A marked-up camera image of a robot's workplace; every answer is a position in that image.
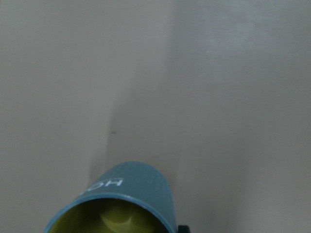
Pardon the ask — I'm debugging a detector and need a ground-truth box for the teal cup yellow inside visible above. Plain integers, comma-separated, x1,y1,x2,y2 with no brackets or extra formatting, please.
44,162,190,233

